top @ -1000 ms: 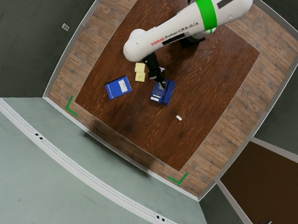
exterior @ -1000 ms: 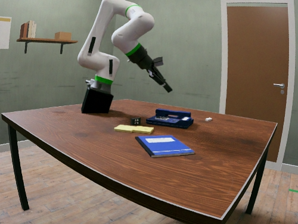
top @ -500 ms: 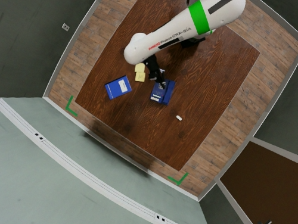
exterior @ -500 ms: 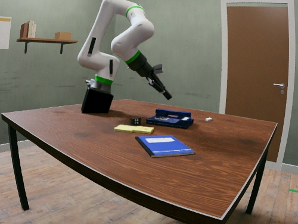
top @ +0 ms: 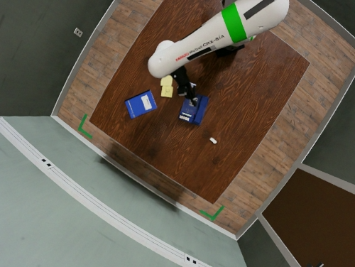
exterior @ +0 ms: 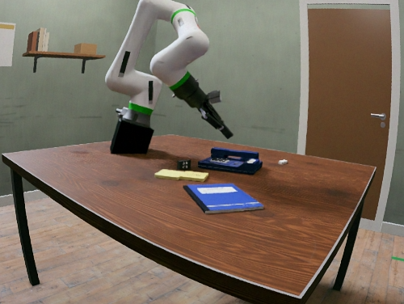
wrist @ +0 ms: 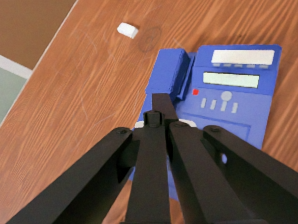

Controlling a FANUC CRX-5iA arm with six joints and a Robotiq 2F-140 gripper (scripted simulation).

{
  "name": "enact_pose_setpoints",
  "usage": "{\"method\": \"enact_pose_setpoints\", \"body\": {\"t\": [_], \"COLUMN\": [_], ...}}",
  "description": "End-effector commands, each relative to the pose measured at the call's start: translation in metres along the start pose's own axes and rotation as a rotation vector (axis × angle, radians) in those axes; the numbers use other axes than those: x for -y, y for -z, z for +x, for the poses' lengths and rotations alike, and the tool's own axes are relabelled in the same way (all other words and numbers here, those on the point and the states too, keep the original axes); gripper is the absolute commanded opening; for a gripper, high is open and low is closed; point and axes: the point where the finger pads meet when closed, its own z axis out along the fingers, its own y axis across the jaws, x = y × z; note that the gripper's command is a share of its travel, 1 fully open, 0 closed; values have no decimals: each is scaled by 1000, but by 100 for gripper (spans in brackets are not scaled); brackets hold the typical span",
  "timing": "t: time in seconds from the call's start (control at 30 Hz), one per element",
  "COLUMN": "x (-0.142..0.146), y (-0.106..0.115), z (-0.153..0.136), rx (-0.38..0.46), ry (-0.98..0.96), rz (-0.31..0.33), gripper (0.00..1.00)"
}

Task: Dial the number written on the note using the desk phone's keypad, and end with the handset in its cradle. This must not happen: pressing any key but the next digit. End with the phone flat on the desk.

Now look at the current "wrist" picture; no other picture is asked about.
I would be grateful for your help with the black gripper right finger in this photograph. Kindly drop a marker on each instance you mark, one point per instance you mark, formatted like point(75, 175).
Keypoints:
point(267, 188)

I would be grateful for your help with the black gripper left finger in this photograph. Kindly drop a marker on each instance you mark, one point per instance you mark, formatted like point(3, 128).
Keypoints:
point(85, 192)

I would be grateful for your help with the blue telephone handset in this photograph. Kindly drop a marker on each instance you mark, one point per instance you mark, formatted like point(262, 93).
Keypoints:
point(167, 76)

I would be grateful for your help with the blue desk phone body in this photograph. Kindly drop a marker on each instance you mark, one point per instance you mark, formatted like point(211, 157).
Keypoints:
point(230, 86)

